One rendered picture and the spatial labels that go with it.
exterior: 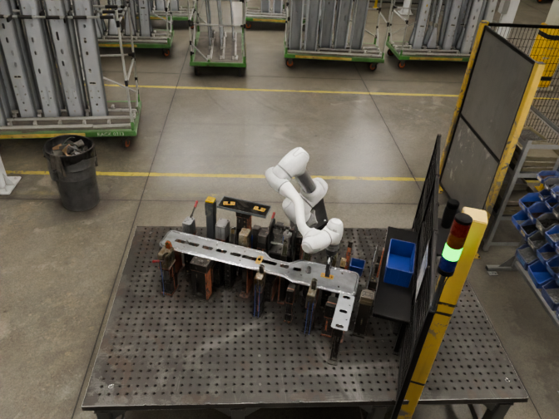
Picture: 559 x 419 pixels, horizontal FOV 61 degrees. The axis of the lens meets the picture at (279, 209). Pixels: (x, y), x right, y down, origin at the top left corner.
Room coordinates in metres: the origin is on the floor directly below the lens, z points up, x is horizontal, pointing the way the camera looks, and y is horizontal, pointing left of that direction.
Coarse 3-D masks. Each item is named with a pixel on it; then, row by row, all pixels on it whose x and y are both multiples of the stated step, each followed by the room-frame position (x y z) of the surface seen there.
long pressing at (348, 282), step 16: (192, 240) 2.55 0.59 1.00; (208, 240) 2.56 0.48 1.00; (208, 256) 2.40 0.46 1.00; (224, 256) 2.41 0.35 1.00; (240, 256) 2.42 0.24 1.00; (256, 256) 2.43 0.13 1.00; (272, 272) 2.29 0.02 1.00; (304, 272) 2.31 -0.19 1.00; (320, 272) 2.32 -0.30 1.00; (336, 272) 2.33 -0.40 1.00; (352, 272) 2.34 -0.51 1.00; (320, 288) 2.17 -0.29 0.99; (336, 288) 2.18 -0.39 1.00; (352, 288) 2.19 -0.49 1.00
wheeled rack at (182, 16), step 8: (112, 8) 11.20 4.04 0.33; (152, 8) 11.54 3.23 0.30; (168, 8) 11.60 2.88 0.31; (184, 8) 11.67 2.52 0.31; (136, 16) 10.92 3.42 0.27; (152, 16) 11.00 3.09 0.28; (160, 16) 11.04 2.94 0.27; (168, 16) 11.09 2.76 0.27; (176, 16) 11.13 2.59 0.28; (184, 16) 11.16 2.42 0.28; (192, 16) 11.20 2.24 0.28
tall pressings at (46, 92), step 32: (0, 0) 5.73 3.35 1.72; (32, 0) 5.80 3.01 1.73; (64, 0) 6.07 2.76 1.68; (0, 32) 5.68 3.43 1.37; (32, 32) 5.75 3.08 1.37; (64, 32) 5.82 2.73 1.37; (0, 64) 5.85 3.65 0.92; (32, 64) 5.76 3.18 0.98; (64, 64) 5.99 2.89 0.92; (96, 64) 5.85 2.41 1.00; (0, 96) 5.44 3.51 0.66; (32, 96) 5.72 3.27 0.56; (64, 96) 5.80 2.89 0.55; (96, 96) 5.82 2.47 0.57
